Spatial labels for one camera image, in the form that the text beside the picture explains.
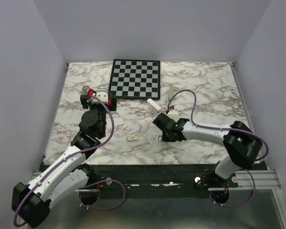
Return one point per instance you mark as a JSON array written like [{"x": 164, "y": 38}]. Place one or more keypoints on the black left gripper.
[{"x": 86, "y": 103}]

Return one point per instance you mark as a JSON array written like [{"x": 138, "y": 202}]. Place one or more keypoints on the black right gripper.
[{"x": 166, "y": 138}]

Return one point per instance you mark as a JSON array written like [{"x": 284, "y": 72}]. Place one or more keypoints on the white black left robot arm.
[{"x": 33, "y": 201}]

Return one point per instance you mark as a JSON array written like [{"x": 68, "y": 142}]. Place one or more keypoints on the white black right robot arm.
[{"x": 238, "y": 140}]

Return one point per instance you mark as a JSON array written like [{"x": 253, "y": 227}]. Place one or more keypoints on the pale green stapler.
[{"x": 171, "y": 92}]

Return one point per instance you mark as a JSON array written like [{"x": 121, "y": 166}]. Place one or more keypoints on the red glitter toy microphone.
[{"x": 87, "y": 90}]

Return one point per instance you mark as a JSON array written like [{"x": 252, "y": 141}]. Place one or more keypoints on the small staple box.
[{"x": 133, "y": 137}]

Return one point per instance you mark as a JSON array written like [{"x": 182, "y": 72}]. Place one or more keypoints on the black white chessboard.
[{"x": 135, "y": 79}]

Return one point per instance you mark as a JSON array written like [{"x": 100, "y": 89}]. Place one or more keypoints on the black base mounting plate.
[{"x": 143, "y": 181}]

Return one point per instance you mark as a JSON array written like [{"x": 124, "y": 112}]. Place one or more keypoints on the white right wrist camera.
[{"x": 172, "y": 113}]

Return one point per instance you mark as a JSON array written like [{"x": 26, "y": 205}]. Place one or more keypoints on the aluminium rail left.
[{"x": 73, "y": 180}]

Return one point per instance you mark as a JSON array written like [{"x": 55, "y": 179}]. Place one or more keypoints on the aluminium rail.
[
  {"x": 73, "y": 180},
  {"x": 242, "y": 180}
]

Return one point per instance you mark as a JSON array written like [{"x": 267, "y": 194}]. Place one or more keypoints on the aluminium rail right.
[{"x": 242, "y": 180}]

